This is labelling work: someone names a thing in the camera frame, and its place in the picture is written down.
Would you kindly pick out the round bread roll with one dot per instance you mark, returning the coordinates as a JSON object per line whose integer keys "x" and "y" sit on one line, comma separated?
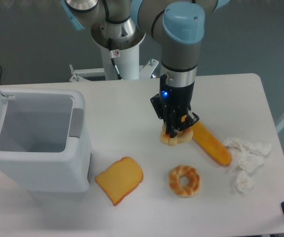
{"x": 181, "y": 137}

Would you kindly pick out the white trash can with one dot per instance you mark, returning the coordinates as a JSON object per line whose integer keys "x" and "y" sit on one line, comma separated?
{"x": 44, "y": 142}

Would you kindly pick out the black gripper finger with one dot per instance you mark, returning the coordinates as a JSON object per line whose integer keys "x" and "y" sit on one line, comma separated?
{"x": 161, "y": 105}
{"x": 181, "y": 119}

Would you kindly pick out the braided ring bread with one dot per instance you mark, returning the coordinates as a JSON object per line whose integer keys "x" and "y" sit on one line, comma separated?
{"x": 184, "y": 181}

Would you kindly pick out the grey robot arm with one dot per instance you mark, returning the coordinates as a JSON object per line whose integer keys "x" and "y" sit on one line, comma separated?
{"x": 176, "y": 25}

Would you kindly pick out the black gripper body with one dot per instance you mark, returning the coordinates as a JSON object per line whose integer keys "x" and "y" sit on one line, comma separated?
{"x": 175, "y": 98}

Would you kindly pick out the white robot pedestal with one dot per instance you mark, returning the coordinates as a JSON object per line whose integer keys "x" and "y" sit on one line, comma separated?
{"x": 119, "y": 48}

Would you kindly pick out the orange toast slice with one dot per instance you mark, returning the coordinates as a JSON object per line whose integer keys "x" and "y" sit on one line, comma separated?
{"x": 120, "y": 179}

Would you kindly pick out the crumpled white tissue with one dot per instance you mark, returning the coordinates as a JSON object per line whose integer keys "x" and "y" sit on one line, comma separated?
{"x": 246, "y": 157}

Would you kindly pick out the long orange baguette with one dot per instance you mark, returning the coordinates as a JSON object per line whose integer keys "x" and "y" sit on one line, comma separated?
{"x": 210, "y": 144}

